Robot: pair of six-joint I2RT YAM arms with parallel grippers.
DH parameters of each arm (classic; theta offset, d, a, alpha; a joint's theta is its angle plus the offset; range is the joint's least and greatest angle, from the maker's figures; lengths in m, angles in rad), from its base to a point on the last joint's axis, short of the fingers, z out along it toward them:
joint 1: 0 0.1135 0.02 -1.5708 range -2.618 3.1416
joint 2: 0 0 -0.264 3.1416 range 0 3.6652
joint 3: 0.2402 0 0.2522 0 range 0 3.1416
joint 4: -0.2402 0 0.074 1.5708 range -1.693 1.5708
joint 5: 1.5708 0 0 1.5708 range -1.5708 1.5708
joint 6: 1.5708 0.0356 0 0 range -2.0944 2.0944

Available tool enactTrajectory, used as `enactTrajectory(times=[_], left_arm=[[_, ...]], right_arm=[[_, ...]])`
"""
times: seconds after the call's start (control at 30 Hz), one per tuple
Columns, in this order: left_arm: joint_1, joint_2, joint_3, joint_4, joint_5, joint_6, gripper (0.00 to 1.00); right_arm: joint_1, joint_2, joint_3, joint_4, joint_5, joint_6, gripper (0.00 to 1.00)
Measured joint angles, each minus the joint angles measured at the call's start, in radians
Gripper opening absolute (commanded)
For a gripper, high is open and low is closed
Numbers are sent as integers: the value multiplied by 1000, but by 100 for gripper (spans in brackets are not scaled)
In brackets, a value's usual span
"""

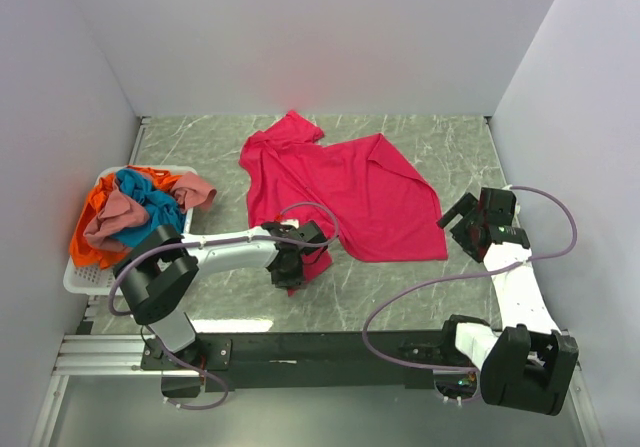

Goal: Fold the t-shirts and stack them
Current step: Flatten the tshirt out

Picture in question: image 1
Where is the white plastic laundry basket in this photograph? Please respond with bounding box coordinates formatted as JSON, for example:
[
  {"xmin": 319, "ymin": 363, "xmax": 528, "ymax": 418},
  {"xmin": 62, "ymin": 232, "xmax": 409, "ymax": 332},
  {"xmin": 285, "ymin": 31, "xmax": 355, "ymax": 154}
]
[{"xmin": 63, "ymin": 165, "xmax": 198, "ymax": 296}]

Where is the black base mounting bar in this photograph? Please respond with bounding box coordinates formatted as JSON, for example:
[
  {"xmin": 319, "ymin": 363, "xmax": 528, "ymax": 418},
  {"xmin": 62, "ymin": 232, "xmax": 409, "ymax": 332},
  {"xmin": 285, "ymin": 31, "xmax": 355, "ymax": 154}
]
[{"xmin": 140, "ymin": 331, "xmax": 499, "ymax": 394}]

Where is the magenta t shirt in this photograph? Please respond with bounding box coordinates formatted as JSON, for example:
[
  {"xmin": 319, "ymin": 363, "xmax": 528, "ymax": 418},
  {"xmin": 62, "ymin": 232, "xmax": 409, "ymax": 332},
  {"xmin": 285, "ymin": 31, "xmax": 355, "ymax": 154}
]
[{"xmin": 239, "ymin": 111, "xmax": 448, "ymax": 262}]

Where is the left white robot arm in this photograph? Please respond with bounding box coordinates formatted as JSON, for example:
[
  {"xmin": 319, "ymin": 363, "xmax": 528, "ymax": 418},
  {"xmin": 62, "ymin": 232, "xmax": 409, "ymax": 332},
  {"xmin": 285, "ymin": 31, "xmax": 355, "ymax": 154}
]
[{"xmin": 113, "ymin": 221, "xmax": 329, "ymax": 369}]

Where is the orange t shirt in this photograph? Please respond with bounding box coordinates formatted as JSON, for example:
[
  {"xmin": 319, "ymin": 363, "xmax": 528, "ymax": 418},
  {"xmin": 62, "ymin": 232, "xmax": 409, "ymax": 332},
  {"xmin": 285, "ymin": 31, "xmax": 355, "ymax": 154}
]
[{"xmin": 68, "ymin": 165, "xmax": 189, "ymax": 271}]

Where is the teal t shirt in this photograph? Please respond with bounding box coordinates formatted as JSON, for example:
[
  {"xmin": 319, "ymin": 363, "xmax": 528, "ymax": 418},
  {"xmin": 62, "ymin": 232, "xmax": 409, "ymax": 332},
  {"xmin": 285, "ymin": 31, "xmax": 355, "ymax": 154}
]
[{"xmin": 108, "ymin": 167, "xmax": 186, "ymax": 248}]

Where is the dusty pink t shirt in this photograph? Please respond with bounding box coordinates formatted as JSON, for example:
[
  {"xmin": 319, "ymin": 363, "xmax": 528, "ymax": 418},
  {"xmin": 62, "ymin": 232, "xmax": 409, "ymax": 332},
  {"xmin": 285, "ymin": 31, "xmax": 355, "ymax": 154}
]
[{"xmin": 70, "ymin": 166, "xmax": 217, "ymax": 267}]

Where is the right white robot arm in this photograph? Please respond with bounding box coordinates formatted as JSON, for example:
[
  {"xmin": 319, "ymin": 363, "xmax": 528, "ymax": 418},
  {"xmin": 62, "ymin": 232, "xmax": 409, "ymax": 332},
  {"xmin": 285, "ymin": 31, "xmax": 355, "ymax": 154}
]
[{"xmin": 438, "ymin": 187, "xmax": 579, "ymax": 416}]

